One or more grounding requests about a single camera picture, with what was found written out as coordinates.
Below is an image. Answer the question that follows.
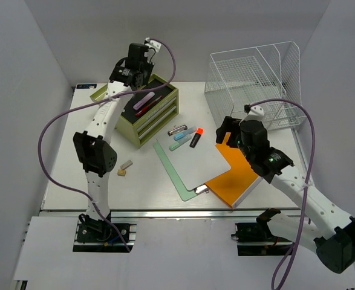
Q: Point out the black orange highlighter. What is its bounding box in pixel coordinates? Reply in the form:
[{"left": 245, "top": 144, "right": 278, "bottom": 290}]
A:
[{"left": 189, "top": 127, "right": 204, "bottom": 148}]

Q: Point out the pink purple highlighter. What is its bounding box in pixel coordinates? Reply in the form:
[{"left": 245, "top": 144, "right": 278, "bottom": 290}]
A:
[{"left": 133, "top": 92, "right": 155, "bottom": 111}]

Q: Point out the green metal tool chest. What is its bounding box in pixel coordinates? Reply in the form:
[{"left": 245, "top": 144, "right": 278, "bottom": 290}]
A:
[{"left": 90, "top": 73, "right": 180, "bottom": 149}]

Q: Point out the red gel pen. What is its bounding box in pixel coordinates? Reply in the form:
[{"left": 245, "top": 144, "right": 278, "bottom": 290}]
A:
[{"left": 135, "top": 96, "right": 163, "bottom": 117}]

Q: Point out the mint green highlighter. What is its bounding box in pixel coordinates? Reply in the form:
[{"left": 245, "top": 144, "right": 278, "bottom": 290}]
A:
[{"left": 169, "top": 138, "right": 190, "bottom": 152}]

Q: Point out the light blue highlighter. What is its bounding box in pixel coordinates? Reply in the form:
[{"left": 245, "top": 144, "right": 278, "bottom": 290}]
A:
[{"left": 183, "top": 127, "right": 197, "bottom": 135}]

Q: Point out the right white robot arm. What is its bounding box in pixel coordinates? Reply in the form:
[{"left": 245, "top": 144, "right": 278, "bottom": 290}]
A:
[{"left": 216, "top": 116, "right": 355, "bottom": 274}]

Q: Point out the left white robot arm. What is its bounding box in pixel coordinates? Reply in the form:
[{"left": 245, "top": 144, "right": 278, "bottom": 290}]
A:
[{"left": 73, "top": 39, "right": 161, "bottom": 241}]

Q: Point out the orange notebook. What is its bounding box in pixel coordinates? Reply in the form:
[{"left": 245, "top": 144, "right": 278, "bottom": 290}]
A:
[{"left": 205, "top": 133, "right": 262, "bottom": 209}]

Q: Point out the green clipboard with paper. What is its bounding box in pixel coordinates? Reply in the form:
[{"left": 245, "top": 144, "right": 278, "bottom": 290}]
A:
[{"left": 154, "top": 126, "right": 231, "bottom": 201}]

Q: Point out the grey eraser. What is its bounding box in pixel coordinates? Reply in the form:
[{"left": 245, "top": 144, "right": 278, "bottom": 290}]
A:
[{"left": 120, "top": 160, "right": 133, "bottom": 170}]

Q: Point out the yellow eraser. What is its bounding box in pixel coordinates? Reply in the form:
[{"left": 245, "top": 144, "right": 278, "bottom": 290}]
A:
[{"left": 117, "top": 169, "right": 126, "bottom": 176}]

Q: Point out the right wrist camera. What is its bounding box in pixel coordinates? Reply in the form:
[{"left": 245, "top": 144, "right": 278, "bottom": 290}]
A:
[{"left": 243, "top": 105, "right": 264, "bottom": 121}]

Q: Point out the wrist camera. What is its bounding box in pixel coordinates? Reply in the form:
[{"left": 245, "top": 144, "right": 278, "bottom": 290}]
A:
[
  {"left": 243, "top": 105, "right": 264, "bottom": 121},
  {"left": 144, "top": 37, "right": 162, "bottom": 54}
]

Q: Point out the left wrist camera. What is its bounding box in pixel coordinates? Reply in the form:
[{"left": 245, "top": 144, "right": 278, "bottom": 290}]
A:
[{"left": 144, "top": 37, "right": 162, "bottom": 54}]

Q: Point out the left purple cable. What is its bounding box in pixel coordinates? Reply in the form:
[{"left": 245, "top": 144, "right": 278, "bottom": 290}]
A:
[{"left": 37, "top": 38, "right": 177, "bottom": 251}]

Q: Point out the white wire file rack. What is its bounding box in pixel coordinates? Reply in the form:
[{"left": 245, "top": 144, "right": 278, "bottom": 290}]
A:
[{"left": 204, "top": 41, "right": 306, "bottom": 131}]

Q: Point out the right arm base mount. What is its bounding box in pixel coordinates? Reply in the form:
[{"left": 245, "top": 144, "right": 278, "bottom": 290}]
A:
[{"left": 230, "top": 208, "right": 293, "bottom": 257}]

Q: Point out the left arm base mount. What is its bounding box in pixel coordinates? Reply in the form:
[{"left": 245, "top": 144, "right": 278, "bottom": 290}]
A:
[{"left": 73, "top": 214, "right": 137, "bottom": 253}]

